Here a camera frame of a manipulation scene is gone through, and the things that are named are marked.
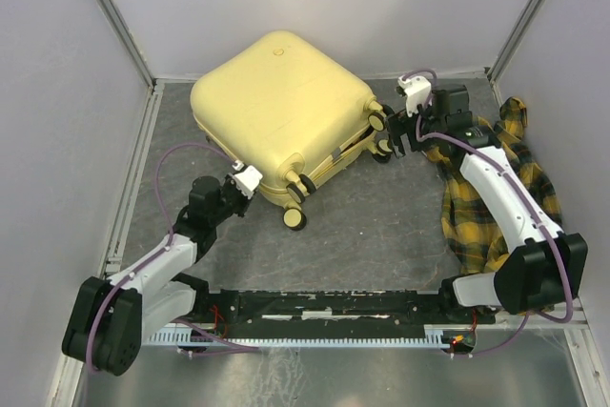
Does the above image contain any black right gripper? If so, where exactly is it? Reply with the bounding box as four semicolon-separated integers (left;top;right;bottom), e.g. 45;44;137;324
382;94;444;159

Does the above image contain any yellow suitcase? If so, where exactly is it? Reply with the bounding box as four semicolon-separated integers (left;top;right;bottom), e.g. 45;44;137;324
190;31;392;231

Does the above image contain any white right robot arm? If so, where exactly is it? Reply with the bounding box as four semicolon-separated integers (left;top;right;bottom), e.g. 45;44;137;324
386;76;588;323

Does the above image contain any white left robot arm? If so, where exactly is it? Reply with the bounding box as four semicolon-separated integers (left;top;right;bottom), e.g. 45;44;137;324
61;166;262;376

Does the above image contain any yellow plaid shirt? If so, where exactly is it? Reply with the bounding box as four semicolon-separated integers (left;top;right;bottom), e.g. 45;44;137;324
425;97;563;275

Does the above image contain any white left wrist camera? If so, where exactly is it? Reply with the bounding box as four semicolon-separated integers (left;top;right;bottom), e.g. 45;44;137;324
231;160;263;199

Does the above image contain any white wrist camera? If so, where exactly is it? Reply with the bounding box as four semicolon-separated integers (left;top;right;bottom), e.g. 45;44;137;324
231;160;263;199
397;75;432;117

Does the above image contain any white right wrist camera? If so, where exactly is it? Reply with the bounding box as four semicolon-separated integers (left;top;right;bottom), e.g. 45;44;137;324
397;75;432;117

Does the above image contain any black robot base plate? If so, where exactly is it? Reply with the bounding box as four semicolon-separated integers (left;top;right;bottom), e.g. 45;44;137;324
187;290;494;338

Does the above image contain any blue slotted cable duct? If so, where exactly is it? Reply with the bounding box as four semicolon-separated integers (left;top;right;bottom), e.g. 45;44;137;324
142;324;475;350

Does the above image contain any right aluminium frame post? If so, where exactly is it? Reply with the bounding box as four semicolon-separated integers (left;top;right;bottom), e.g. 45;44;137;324
486;0;545;83

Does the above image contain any aluminium frame post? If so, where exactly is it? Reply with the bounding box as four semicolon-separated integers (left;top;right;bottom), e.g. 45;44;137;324
96;0;155;87
486;0;545;83

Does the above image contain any left aluminium frame post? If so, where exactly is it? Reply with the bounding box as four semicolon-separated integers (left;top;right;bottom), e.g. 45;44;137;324
96;0;155;87

